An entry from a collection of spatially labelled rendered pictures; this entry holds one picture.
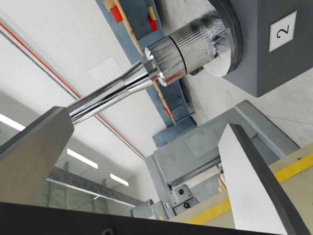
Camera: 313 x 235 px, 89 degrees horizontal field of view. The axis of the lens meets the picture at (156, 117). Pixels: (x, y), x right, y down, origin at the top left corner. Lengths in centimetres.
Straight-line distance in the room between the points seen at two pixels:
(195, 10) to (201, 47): 4
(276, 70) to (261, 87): 2
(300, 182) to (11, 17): 490
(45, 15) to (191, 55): 438
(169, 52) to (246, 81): 9
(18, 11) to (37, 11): 32
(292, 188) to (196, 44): 133
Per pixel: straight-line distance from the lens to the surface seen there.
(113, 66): 489
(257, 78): 18
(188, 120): 724
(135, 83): 17
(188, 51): 17
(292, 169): 147
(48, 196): 758
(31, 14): 454
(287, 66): 20
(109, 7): 393
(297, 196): 143
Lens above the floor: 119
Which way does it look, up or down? 2 degrees up
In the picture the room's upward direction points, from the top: 119 degrees counter-clockwise
